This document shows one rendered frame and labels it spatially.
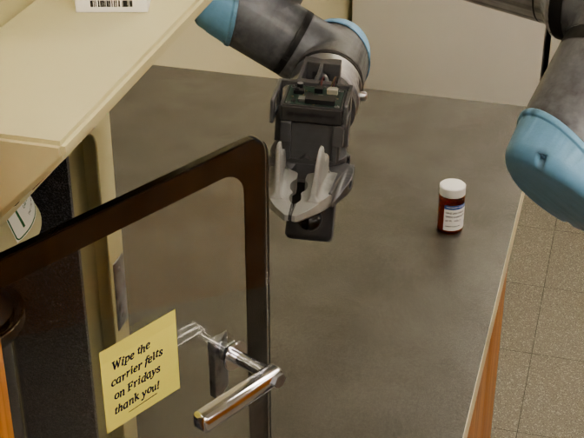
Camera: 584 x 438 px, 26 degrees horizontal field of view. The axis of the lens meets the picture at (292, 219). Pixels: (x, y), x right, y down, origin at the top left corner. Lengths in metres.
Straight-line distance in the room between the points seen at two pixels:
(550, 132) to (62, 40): 0.45
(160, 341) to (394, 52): 3.12
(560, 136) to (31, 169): 0.52
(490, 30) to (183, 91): 1.95
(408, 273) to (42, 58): 0.91
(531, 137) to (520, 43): 2.87
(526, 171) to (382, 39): 2.93
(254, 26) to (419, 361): 0.45
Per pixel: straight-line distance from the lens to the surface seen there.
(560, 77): 1.13
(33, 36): 0.86
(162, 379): 1.00
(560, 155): 1.09
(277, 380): 1.02
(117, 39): 0.85
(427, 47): 4.02
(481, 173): 1.90
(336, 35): 1.34
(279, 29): 1.32
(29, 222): 1.00
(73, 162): 1.09
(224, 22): 1.32
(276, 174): 1.11
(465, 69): 4.03
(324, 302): 1.59
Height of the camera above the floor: 1.82
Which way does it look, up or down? 30 degrees down
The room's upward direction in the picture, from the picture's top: straight up
